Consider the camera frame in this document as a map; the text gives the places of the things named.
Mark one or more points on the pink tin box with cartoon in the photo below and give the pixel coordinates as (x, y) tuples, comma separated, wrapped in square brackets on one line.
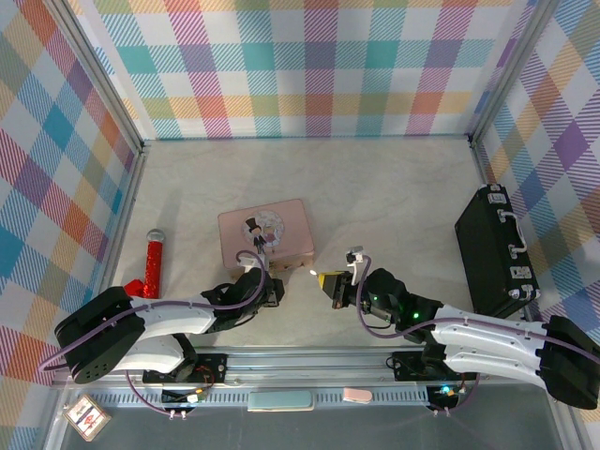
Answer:
[(267, 225)]

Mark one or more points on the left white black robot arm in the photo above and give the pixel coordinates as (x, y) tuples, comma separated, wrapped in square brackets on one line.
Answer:
[(159, 328)]

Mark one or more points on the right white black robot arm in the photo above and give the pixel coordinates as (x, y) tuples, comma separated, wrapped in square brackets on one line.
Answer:
[(487, 342)]

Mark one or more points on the red glitter toy microphone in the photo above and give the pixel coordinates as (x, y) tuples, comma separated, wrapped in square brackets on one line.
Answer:
[(154, 267)]

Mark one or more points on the pink eraser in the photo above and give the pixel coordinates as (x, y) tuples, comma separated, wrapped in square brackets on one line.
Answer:
[(357, 395)]

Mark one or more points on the teal rectangular block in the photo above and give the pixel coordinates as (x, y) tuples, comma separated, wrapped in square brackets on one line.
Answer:
[(280, 401)]

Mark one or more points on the black suitcase with metal corners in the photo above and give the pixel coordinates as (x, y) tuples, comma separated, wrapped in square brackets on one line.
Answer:
[(492, 253)]

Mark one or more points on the playing card box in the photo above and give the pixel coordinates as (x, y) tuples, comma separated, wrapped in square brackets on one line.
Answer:
[(87, 418)]

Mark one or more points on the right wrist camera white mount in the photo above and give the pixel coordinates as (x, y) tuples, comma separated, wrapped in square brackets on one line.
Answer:
[(357, 262)]

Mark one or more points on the aluminium front rail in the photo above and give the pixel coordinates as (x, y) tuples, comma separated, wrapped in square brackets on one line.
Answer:
[(304, 365)]

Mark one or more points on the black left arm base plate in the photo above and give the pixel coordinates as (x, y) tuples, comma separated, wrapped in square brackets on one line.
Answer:
[(211, 368)]

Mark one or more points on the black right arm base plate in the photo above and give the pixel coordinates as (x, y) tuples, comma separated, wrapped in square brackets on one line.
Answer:
[(408, 365)]

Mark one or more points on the aluminium corner post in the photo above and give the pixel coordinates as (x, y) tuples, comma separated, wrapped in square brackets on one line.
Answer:
[(511, 70), (94, 70)]

